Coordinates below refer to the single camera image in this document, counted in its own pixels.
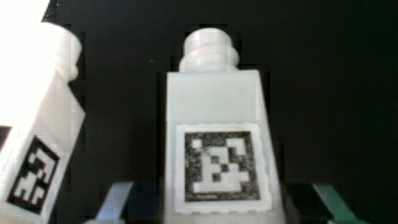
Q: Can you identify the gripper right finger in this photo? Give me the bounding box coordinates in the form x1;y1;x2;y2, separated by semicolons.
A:
312;183;369;224

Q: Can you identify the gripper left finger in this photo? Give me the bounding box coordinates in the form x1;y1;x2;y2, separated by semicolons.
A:
81;181;133;224

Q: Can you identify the white table leg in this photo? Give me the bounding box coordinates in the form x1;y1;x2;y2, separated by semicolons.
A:
163;28;286;224
0;0;85;224

